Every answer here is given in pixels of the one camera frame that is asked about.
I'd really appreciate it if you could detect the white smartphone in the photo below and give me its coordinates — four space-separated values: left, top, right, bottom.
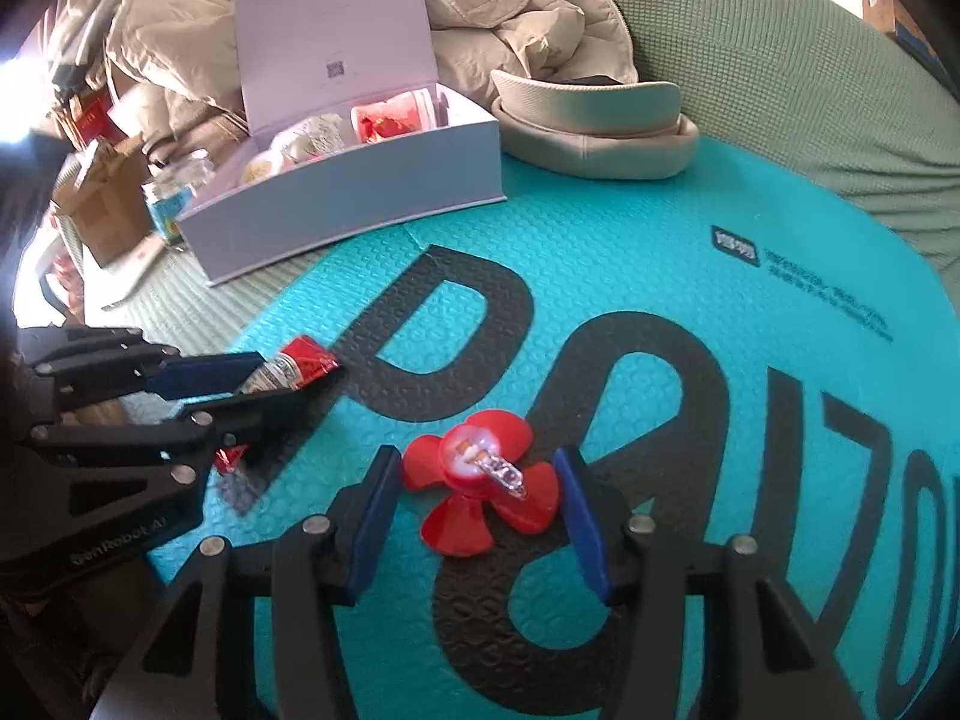
82 232 166 309

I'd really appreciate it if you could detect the red box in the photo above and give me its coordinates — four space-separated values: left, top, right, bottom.
57 88 125 151

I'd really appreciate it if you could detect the printed cardboard carton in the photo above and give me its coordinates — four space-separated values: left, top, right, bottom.
862 0 937 59

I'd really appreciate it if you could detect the pink white canister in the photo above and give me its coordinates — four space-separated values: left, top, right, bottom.
350 88 438 143

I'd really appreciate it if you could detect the beige puffer jacket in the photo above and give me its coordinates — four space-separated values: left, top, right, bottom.
104 0 640 137

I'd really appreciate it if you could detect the red ketchup sachet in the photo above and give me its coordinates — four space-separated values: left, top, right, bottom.
231 335 340 429

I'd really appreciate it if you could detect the white round pod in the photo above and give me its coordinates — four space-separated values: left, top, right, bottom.
239 149 286 185

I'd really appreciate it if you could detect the white patterned wipe packet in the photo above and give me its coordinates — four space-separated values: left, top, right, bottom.
270 114 348 164

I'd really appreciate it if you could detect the teal foam mat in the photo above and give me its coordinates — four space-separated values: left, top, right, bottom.
145 135 960 720

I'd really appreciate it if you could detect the brown cardboard box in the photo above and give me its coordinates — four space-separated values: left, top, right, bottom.
52 137 153 266

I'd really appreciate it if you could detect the beige cap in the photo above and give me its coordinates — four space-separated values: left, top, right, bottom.
491 70 700 181

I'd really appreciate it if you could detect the brown quilted garment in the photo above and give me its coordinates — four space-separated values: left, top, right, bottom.
142 109 249 167

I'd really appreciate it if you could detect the red gold snack packet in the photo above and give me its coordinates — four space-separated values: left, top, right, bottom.
358 107 427 143

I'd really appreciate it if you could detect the clear glass jar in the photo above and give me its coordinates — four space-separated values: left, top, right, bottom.
142 149 215 245

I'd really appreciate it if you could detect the red plastic propeller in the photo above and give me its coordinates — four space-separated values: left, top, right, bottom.
402 410 562 557

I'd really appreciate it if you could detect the open white gift box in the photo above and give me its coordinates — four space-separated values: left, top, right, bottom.
179 0 505 284

